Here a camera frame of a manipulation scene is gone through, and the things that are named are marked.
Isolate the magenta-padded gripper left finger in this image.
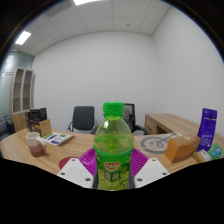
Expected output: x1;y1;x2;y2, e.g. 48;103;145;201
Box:
56;147;99;190

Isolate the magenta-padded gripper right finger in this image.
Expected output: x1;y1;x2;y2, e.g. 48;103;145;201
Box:
128;147;170;190

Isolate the green drink bottle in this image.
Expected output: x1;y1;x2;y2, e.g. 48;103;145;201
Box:
93;101;135;192

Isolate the flat round red coaster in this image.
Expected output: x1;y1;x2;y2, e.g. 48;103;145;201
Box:
58;155;79;170

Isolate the orange cardboard box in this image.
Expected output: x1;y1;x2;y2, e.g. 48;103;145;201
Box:
165;134;202;164

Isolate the printed paper leaflet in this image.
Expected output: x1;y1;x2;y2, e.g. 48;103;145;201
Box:
42;131;74;146

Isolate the white and brown mug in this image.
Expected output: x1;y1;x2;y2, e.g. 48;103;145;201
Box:
25;131;47;158

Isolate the wooden side desk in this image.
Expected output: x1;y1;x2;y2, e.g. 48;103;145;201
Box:
144;113;224;138

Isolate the small beige box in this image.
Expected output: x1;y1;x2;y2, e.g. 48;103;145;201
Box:
193;149;214;164

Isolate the tan and black box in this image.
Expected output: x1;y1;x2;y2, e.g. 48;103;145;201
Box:
34;119;53;138

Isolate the black visitor chair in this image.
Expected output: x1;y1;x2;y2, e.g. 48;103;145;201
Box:
66;105;98;134

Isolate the grey mesh office chair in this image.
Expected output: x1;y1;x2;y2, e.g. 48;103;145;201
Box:
123;102;149;136

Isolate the green box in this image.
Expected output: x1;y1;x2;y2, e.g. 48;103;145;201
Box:
207;142;224;160

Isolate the black ribbed box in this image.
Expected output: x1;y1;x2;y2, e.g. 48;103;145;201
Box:
29;107;48;123

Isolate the dark printed box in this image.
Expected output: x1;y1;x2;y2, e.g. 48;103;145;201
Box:
24;111;35;132

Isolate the purple package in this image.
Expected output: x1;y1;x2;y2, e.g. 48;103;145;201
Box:
196;107;218;153

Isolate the black sofa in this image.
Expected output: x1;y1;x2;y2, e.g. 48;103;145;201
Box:
0;116;16;142

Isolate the wooden shelf unit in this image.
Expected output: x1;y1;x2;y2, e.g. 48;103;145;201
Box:
9;67;37;133

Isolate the ceiling light panel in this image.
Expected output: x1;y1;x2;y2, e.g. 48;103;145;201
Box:
14;30;32;46
72;0;101;6

